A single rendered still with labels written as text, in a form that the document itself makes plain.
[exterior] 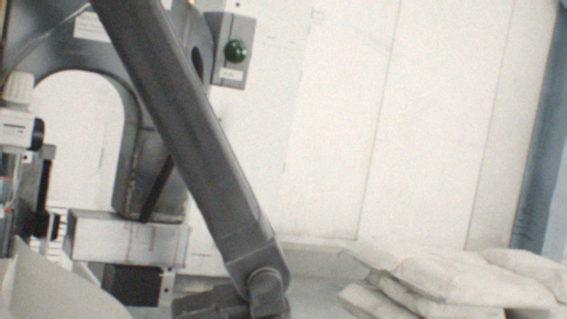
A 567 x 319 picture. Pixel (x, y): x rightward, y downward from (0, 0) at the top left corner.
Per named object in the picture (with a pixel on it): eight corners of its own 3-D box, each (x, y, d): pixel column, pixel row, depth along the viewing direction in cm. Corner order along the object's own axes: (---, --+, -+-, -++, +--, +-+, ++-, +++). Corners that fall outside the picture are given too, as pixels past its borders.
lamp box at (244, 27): (244, 90, 101) (258, 18, 100) (211, 85, 99) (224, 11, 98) (222, 86, 108) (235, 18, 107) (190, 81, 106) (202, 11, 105)
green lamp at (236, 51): (249, 66, 99) (253, 42, 99) (226, 62, 98) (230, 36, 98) (240, 65, 101) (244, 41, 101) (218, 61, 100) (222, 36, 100)
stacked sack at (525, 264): (619, 312, 394) (626, 282, 392) (553, 308, 374) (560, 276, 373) (524, 273, 453) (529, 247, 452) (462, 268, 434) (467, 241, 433)
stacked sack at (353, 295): (489, 335, 400) (495, 307, 399) (380, 336, 366) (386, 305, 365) (432, 308, 436) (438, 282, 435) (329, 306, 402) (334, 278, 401)
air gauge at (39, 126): (42, 154, 86) (47, 120, 86) (25, 152, 85) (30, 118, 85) (36, 150, 89) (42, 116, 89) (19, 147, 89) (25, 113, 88)
